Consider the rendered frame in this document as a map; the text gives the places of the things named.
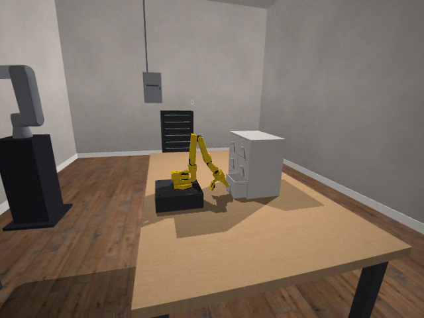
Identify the white chest of drawers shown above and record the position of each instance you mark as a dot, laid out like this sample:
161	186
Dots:
265	163

